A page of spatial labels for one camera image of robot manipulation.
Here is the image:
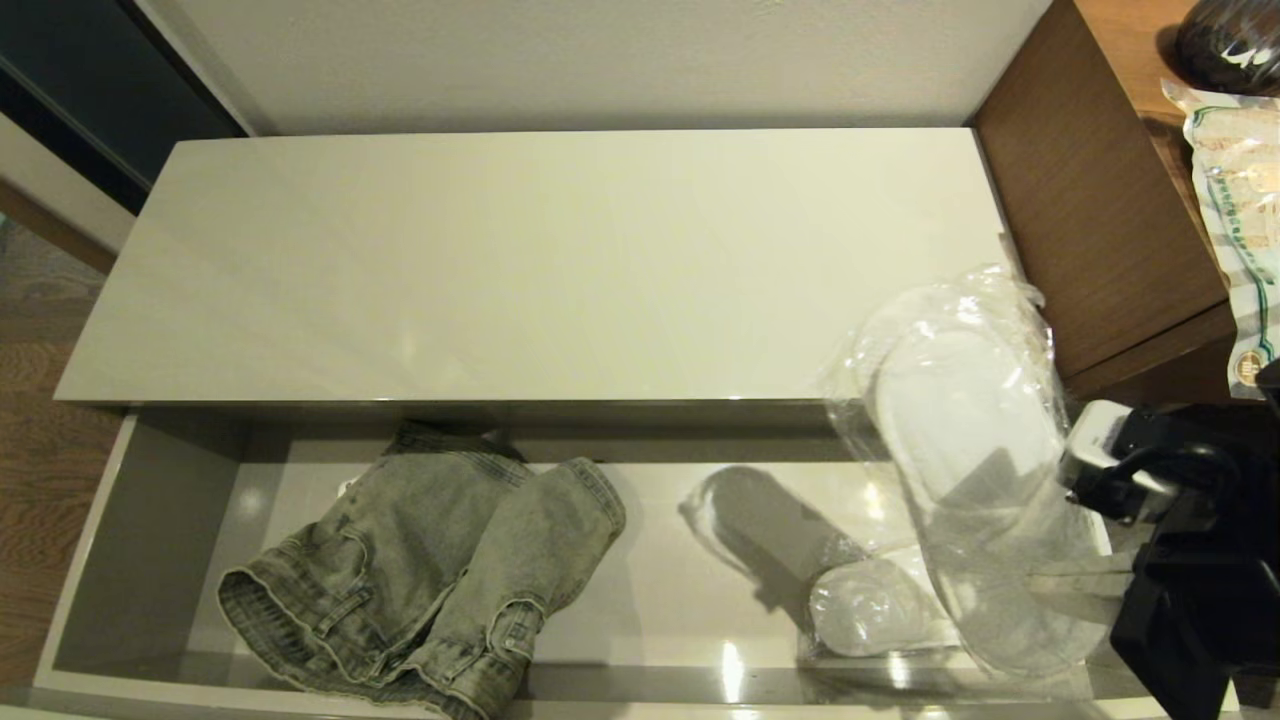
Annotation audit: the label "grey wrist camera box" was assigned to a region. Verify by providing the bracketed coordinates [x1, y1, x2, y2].
[1058, 400, 1201, 521]

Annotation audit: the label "white slippers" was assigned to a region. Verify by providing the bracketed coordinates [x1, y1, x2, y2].
[798, 545, 963, 661]
[820, 263, 1133, 681]

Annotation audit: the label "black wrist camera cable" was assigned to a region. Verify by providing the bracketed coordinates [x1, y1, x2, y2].
[1075, 443, 1243, 523]

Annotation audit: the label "dark glass door panel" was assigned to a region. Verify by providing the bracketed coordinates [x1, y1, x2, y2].
[0, 0, 251, 216]

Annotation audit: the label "white printed plastic package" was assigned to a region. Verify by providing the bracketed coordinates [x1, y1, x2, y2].
[1160, 78, 1280, 401]

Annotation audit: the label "faded grey denim shorts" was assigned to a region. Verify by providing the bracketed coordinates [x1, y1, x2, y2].
[216, 420, 629, 720]

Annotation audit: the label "brown wooden desk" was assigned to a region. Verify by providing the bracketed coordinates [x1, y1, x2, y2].
[970, 0, 1280, 406]

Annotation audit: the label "glossy white drawer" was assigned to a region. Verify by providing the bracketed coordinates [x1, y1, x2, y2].
[30, 402, 1241, 720]

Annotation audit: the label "dark shiny round object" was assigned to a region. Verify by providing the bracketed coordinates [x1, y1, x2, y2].
[1174, 0, 1280, 97]

